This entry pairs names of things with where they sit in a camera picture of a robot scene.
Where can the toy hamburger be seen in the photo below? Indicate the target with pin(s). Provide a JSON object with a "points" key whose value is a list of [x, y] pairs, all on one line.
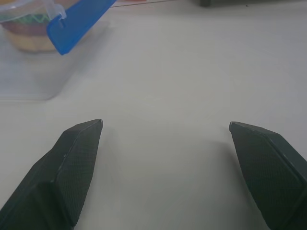
{"points": [[26, 31]]}

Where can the blue container lid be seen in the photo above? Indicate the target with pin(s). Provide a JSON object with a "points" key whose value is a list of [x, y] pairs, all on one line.
{"points": [[74, 26]]}

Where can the clear plastic container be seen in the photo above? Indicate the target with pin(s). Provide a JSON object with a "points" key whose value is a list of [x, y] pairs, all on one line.
{"points": [[36, 69]]}

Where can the dark appliance base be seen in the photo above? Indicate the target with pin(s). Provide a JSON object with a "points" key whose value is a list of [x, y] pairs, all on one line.
{"points": [[251, 3]]}

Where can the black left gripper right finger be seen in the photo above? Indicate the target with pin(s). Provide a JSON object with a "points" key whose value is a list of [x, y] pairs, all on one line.
{"points": [[268, 172]]}

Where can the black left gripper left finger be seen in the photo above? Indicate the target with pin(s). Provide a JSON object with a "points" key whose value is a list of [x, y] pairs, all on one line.
{"points": [[60, 177]]}

